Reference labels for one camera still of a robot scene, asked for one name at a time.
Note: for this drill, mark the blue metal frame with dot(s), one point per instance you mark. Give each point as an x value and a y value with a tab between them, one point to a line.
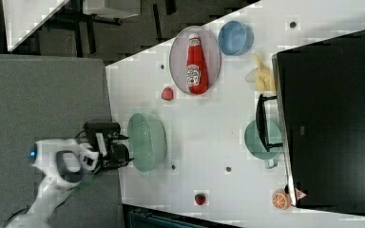
139	217

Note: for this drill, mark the red ketchup bottle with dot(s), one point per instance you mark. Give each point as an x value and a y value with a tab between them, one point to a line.
196	68

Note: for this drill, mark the green plastic strainer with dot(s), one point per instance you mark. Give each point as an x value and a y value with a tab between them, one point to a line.
147	141

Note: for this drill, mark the green plastic mug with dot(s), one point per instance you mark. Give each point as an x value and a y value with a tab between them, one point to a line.
257	149

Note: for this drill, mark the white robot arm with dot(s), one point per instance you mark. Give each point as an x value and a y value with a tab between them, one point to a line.
68	164

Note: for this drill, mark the silver toaster oven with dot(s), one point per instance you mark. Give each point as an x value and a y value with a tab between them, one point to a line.
321	102

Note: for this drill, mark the blue plastic bowl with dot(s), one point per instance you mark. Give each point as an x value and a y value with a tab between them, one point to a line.
235	38

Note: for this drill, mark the toy orange half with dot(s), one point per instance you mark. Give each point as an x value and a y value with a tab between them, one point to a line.
281	200

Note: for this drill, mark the small red toy strawberry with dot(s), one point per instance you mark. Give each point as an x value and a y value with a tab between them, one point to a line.
200	199

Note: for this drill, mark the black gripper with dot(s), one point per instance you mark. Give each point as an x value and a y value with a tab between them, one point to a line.
106	137

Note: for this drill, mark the peeled toy banana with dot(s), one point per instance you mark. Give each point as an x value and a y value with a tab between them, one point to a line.
261	76

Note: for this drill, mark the pink toy strawberry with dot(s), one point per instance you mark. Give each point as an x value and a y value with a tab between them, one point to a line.
168	94

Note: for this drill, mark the grey round plate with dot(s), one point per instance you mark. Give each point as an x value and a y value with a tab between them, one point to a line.
178	57

